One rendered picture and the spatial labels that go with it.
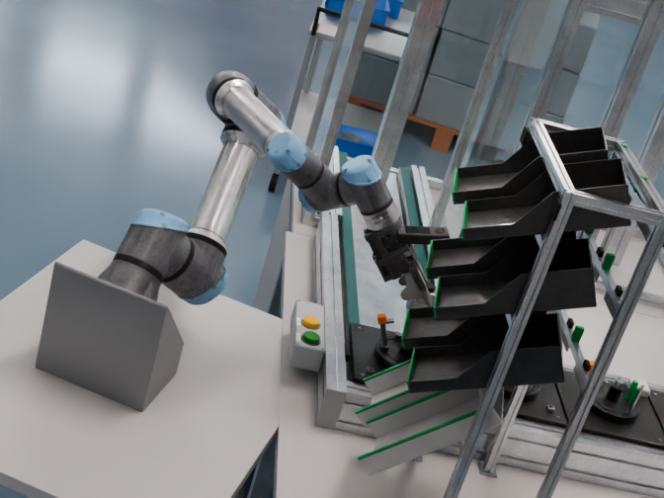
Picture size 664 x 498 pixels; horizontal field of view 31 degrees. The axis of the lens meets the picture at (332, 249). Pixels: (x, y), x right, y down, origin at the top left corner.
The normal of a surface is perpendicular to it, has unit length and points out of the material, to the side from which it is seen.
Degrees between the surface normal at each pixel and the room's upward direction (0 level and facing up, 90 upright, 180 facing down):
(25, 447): 0
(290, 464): 0
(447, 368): 25
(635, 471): 90
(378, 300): 0
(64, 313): 90
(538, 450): 90
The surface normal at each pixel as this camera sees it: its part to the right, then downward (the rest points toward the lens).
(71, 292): -0.29, 0.36
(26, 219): 0.26, -0.86
